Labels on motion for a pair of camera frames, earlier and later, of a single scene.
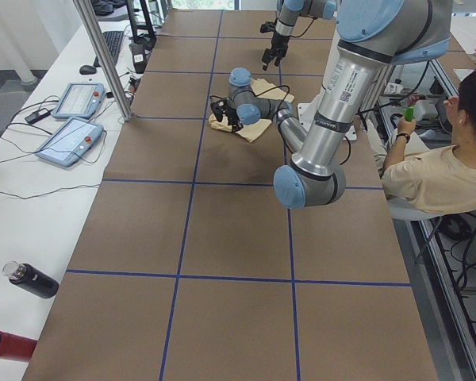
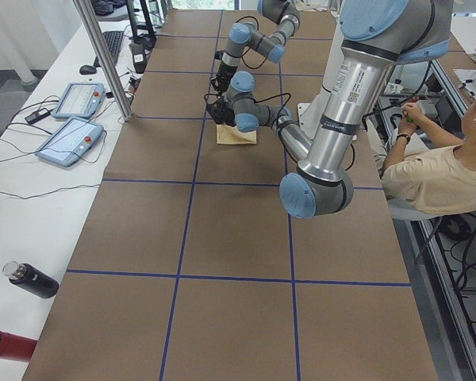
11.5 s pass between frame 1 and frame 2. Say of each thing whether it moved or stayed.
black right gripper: moved
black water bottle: stayed
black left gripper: stayed
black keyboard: stayed
